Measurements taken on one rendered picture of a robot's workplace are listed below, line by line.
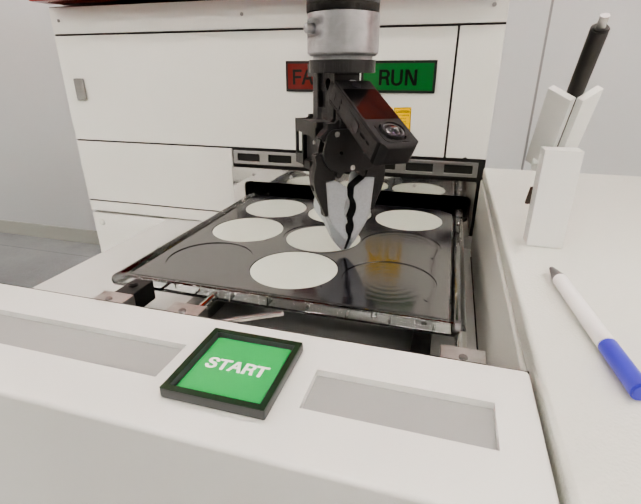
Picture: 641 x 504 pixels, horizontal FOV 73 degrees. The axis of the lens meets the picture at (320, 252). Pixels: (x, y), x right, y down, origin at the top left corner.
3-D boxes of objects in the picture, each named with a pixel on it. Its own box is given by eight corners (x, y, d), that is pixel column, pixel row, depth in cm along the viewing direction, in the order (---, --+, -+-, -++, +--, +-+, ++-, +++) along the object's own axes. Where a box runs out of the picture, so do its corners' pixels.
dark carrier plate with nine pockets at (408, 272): (256, 198, 79) (256, 194, 79) (452, 214, 70) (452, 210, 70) (130, 277, 48) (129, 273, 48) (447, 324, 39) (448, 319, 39)
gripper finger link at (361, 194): (347, 233, 58) (349, 164, 55) (370, 248, 53) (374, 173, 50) (327, 236, 57) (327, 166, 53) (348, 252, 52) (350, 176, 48)
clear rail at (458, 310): (453, 215, 71) (454, 207, 70) (461, 216, 71) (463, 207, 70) (449, 339, 38) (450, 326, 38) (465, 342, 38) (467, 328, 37)
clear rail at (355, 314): (118, 280, 49) (116, 269, 48) (465, 333, 39) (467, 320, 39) (109, 286, 48) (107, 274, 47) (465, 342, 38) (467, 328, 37)
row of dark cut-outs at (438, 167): (235, 162, 83) (234, 149, 82) (476, 177, 71) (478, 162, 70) (233, 163, 82) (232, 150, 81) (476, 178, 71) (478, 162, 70)
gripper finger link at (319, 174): (344, 209, 52) (345, 135, 48) (351, 213, 50) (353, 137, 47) (308, 214, 50) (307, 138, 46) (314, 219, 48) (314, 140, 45)
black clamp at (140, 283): (138, 295, 47) (135, 274, 46) (156, 298, 46) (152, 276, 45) (116, 311, 44) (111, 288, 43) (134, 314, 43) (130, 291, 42)
